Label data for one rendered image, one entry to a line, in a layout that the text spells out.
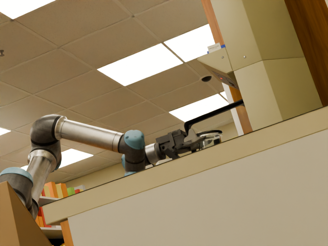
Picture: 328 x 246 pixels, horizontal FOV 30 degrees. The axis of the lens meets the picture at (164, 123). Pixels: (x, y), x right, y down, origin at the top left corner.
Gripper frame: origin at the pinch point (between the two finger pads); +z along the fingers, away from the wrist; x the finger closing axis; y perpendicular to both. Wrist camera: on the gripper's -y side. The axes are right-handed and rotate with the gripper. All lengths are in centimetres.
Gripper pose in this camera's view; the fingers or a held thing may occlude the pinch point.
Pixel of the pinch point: (207, 140)
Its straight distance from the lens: 236.0
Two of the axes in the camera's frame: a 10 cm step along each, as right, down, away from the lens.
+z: 9.1, -3.2, -2.7
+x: 3.4, 1.8, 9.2
